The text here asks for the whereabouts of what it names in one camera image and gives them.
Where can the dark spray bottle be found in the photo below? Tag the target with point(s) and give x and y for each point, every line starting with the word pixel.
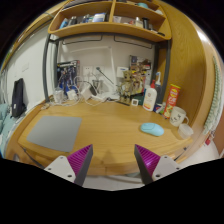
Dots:
pixel 158 87

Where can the small white cube clock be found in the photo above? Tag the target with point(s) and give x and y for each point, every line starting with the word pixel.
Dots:
pixel 134 102

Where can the clear plastic lidded container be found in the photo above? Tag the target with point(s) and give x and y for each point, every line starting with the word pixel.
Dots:
pixel 185 131

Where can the light blue computer mouse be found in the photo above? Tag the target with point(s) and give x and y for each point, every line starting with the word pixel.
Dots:
pixel 152 128

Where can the white mug with drawing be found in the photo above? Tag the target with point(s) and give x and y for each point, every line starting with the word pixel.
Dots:
pixel 178 116

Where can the blue figure box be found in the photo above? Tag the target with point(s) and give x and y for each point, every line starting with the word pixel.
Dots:
pixel 67 73

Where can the wooden desk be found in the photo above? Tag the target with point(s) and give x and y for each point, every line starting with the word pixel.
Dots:
pixel 112 128

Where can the wooden wall shelf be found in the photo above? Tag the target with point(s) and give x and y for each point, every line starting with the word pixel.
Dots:
pixel 138 18

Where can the Groot figurine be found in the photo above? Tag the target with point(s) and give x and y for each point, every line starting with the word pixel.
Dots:
pixel 125 88

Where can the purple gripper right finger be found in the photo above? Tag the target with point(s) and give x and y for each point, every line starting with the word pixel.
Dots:
pixel 152 166

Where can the red chips can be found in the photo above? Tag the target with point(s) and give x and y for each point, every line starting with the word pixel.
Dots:
pixel 171 100

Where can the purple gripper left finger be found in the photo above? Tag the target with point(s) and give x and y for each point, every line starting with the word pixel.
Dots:
pixel 73 167

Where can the grey mouse pad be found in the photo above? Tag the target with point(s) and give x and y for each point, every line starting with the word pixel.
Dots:
pixel 55 132

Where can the clear glass cup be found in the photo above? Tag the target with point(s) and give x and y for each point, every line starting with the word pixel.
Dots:
pixel 58 96

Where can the white lotion bottle red cap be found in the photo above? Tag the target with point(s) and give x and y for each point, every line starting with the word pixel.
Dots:
pixel 150 97

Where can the white charger with cables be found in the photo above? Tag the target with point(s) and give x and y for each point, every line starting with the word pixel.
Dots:
pixel 84 91

